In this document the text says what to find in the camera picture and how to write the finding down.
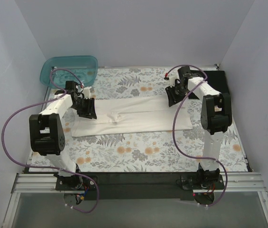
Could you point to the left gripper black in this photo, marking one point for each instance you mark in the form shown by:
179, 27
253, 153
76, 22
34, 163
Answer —
85, 108

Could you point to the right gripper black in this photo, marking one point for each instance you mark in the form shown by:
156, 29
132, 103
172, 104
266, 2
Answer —
173, 92

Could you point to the white t shirt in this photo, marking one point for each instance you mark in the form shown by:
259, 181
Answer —
128, 115

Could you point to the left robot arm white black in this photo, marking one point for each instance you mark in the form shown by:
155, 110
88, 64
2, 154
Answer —
46, 132

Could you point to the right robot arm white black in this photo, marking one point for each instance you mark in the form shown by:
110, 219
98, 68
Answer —
215, 118

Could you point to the folded black t shirt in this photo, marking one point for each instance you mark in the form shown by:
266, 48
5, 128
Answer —
217, 80

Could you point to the teal plastic basket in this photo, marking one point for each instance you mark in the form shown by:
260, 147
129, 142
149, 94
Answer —
71, 68

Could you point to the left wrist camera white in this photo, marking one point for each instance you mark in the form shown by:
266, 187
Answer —
86, 93

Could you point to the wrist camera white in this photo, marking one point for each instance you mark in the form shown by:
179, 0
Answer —
171, 79
86, 93

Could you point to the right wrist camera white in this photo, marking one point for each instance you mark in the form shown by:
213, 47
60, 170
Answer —
171, 79

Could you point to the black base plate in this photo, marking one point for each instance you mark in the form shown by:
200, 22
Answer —
138, 185

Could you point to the aluminium frame rail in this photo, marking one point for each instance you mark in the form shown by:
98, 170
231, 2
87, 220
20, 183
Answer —
34, 203

